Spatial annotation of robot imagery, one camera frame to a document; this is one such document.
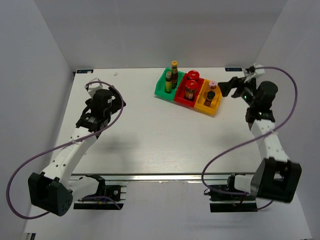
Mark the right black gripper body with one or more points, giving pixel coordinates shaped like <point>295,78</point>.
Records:
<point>248,95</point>

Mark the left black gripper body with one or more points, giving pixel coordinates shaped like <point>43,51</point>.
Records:
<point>115,104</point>

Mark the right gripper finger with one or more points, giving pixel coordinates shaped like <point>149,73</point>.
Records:
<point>226,86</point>
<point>238,92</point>

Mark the pink cap spice bottle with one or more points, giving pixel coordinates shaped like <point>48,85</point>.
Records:
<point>212,85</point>

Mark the black cap spice jar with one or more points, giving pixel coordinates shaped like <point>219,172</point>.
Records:
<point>209,98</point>

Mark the red lid jar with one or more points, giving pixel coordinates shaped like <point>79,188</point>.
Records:
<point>193,75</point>
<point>191,87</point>

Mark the yellow cap sauce bottle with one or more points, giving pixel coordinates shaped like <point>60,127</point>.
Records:
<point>174,73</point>

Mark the small brown cap bottle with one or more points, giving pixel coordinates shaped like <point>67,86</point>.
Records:
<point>168,82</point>

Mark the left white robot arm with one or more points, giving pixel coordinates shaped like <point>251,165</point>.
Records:
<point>51,190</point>

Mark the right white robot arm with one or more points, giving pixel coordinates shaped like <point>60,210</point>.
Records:
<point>277,177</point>

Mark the right table logo sticker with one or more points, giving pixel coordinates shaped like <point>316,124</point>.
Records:
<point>233,69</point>

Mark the table logo sticker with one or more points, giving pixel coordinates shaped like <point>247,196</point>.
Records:
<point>84,71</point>
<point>233,69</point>

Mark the yellow plastic bin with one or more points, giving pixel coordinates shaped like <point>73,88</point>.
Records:
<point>212,109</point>

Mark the red plastic bin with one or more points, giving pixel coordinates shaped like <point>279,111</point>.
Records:
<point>180,92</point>

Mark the left table logo sticker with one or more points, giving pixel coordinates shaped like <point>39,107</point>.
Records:
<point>84,71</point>

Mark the green plastic bin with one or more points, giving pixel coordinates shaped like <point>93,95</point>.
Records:
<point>160,86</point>

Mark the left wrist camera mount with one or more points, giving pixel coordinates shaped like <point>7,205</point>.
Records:
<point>93,85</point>

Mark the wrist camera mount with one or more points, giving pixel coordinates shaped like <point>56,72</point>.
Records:
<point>254,71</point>
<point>93,85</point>

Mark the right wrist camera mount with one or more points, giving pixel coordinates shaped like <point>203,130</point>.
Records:
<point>254,71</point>

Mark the aluminium table front rail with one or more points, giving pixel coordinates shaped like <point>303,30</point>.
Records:
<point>158,177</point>

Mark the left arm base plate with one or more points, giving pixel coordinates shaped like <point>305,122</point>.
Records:
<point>113,198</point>

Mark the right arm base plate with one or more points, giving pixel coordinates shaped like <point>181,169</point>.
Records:
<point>229,203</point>

